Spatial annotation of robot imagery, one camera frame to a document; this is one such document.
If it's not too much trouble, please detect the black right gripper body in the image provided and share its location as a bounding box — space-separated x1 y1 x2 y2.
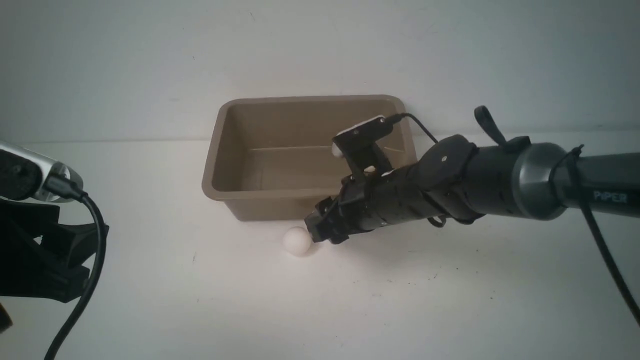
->
313 165 446 236

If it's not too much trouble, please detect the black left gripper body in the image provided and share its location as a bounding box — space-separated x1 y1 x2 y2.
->
0 200 99 303

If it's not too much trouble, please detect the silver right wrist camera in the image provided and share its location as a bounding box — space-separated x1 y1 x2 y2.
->
331 115 398 182

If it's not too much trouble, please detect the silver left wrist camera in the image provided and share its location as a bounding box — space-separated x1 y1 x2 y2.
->
0 141 86 203

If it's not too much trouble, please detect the black left camera cable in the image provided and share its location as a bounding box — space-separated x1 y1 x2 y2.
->
44 175 108 360

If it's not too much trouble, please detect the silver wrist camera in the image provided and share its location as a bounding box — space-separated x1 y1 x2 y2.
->
331 115 398 182
0 141 86 203

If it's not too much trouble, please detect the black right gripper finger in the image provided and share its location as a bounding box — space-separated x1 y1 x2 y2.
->
304 212 330 243
326 227 350 245

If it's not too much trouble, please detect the black camera cable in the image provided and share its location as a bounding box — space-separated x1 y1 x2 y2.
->
387 113 640 326
44 175 108 360

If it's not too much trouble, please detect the black right camera cable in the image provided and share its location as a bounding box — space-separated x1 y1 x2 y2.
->
387 113 640 326

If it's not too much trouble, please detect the white ball black logo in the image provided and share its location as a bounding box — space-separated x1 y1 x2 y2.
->
282 227 313 257

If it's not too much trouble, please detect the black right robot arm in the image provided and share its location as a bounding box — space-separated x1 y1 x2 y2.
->
304 135 639 244

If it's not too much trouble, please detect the tan plastic bin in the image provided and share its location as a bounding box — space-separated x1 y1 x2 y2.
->
201 95 406 222

